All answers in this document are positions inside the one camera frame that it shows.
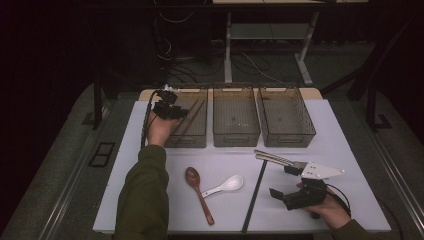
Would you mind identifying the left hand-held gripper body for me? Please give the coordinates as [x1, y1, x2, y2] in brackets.
[153, 84, 179, 120]

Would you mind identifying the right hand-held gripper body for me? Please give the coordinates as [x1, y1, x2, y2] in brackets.
[283, 162, 346, 212]

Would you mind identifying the black tripod stand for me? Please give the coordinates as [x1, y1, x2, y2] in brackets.
[319, 13, 424, 101]

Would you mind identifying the person's right hand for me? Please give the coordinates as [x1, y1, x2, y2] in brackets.
[304, 186, 352, 230]

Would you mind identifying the white floor cable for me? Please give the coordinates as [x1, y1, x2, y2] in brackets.
[239, 51, 288, 84]

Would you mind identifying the hand-held gripper black cable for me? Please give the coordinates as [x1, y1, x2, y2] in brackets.
[139, 89, 163, 150]
[326, 183, 353, 218]

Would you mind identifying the tangle of black floor cables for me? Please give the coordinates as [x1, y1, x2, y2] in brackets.
[154, 9, 231, 84]

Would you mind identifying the black chopstick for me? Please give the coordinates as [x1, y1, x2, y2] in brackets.
[241, 159, 269, 234]

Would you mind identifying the translucent grey plastic bin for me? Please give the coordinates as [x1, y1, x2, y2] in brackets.
[256, 86, 317, 148]
[158, 87, 209, 149]
[212, 86, 262, 148]

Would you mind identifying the person's left hand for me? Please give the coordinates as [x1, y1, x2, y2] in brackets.
[147, 111, 180, 147]

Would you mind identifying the brown wooden spoon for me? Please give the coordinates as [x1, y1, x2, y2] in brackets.
[184, 166, 215, 226]

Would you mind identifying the white metal desk frame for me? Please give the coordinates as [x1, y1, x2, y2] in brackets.
[211, 0, 369, 86]

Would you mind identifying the metal floor rail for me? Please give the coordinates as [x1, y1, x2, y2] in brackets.
[36, 109, 111, 240]
[361, 119, 424, 234]

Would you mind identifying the right hand-held gripper black cable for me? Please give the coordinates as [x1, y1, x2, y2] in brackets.
[326, 183, 353, 218]

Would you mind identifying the brown wooden chopstick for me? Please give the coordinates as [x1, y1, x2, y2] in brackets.
[174, 99, 200, 134]
[181, 99, 206, 136]

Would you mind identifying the left hand-held gripper black cable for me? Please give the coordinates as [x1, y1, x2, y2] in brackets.
[139, 89, 163, 150]

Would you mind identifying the white table cover sheet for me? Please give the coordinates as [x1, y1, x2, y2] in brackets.
[92, 98, 392, 234]

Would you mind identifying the black metal stand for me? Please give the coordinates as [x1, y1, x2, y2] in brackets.
[364, 84, 394, 133]
[81, 71, 113, 131]

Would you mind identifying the black floor socket frame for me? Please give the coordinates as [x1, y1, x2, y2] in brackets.
[87, 141, 117, 168]

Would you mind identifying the white ceramic spoon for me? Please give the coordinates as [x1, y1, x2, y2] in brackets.
[200, 174, 245, 199]

